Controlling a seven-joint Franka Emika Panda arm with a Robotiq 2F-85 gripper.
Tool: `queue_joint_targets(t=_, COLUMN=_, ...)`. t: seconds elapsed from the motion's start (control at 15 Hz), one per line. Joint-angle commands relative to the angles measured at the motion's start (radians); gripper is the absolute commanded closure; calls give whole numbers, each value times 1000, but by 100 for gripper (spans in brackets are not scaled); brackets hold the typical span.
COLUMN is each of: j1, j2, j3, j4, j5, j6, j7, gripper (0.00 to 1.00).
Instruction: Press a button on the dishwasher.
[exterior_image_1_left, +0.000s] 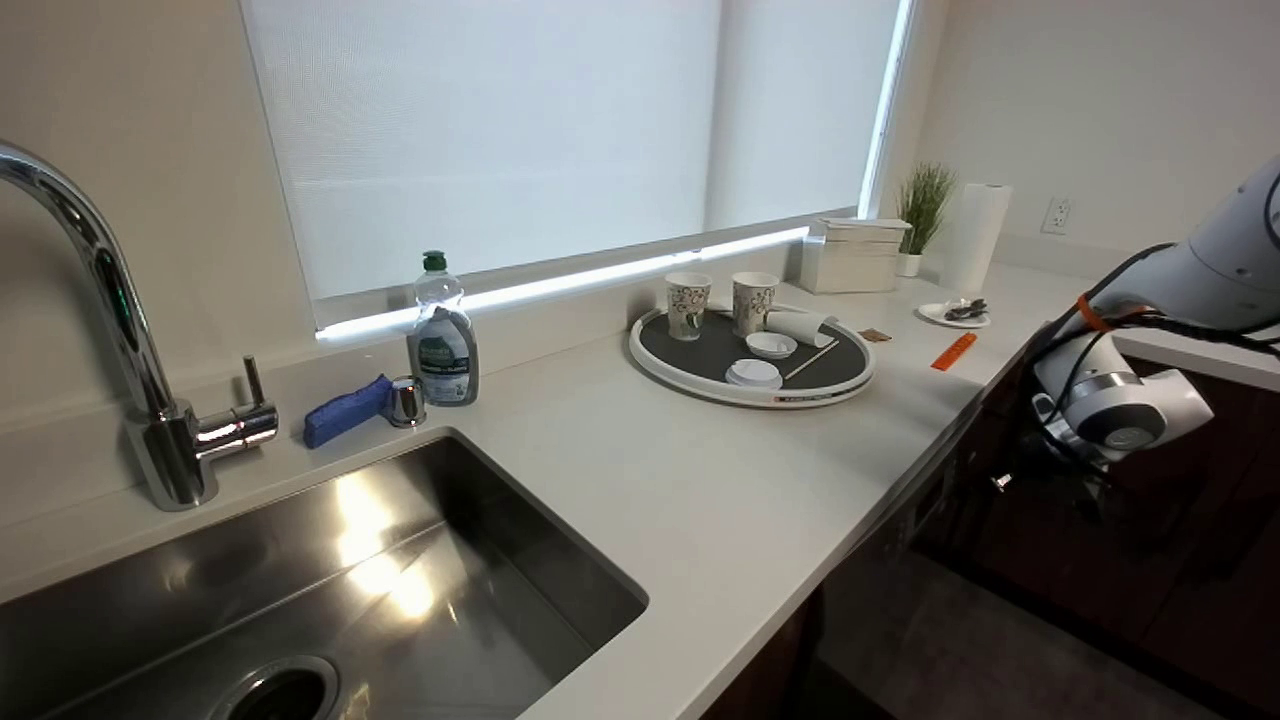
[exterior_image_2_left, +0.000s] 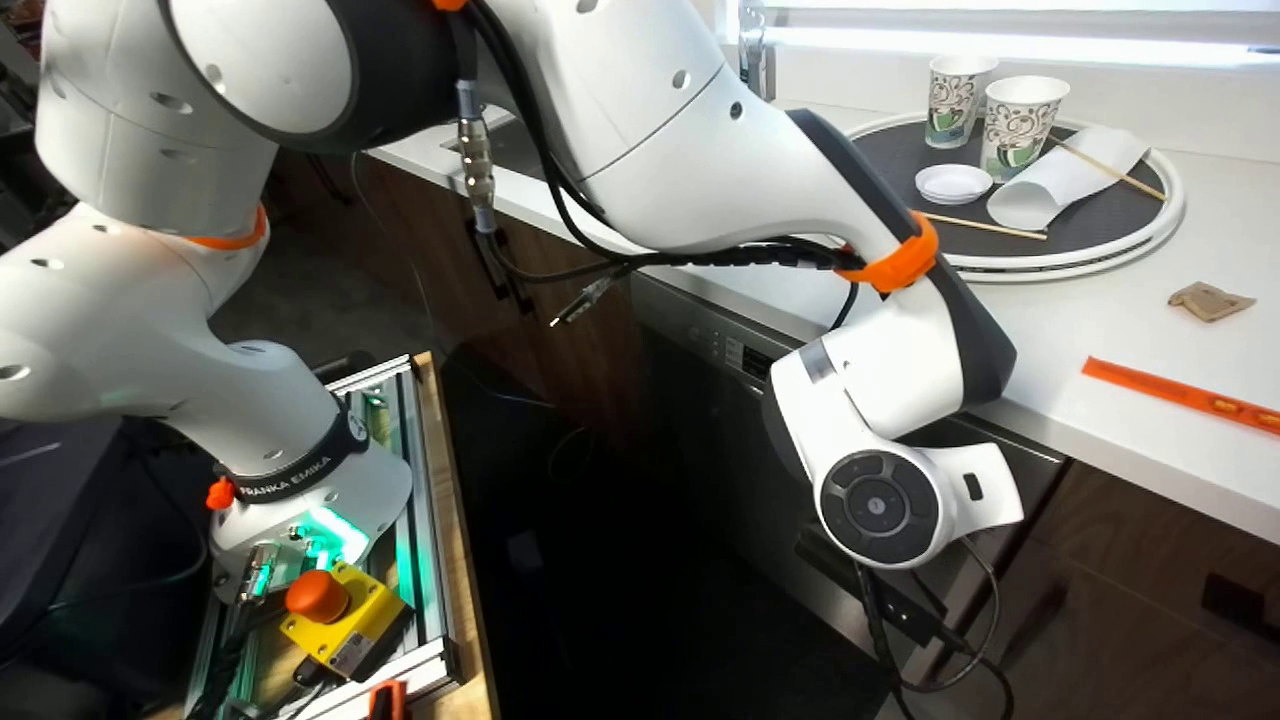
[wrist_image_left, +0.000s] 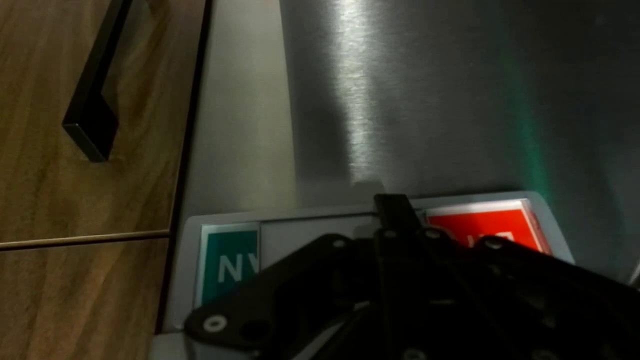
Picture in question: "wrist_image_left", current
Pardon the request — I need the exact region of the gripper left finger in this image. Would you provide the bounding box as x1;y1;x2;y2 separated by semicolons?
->
183;194;401;360

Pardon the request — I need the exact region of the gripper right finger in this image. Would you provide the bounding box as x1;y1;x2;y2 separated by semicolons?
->
394;194;640;360

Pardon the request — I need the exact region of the stainless steel dishwasher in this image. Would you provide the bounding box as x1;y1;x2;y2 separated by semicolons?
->
154;0;640;360

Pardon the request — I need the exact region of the wooden drawer front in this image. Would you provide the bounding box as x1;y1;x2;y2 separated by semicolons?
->
0;237;172;360

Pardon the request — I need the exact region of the wooden cabinet door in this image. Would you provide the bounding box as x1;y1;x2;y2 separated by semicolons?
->
0;0;213;250

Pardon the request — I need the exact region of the black cabinet door handle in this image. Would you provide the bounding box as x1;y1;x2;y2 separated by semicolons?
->
62;0;135;163

